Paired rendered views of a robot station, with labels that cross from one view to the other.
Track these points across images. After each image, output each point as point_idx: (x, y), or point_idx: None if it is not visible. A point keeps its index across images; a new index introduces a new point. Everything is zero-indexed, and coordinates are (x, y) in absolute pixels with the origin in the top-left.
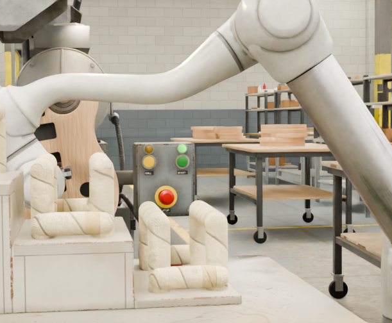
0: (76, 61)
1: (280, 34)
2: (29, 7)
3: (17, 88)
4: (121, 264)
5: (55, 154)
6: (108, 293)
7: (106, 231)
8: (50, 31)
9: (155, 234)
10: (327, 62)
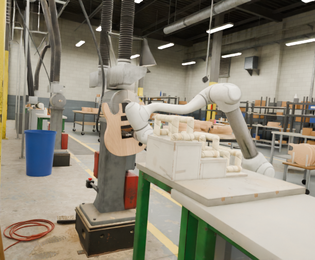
0: (131, 94)
1: (233, 100)
2: (134, 78)
3: (145, 106)
4: (224, 165)
5: (130, 125)
6: (220, 173)
7: (218, 156)
8: None
9: (227, 157)
10: (238, 108)
